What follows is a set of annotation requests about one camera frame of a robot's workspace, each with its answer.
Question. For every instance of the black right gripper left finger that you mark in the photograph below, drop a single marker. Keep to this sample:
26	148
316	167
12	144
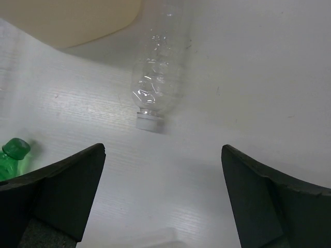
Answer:
50	207

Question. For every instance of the green plastic soda bottle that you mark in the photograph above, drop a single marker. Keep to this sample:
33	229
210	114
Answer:
12	153

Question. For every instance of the beige plastic bin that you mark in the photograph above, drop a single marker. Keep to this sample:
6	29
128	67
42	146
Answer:
62	24

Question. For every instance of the clear plastic bottle white cap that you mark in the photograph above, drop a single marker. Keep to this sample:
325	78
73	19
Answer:
156	72

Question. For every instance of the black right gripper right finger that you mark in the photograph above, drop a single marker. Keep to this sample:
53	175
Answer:
273	209

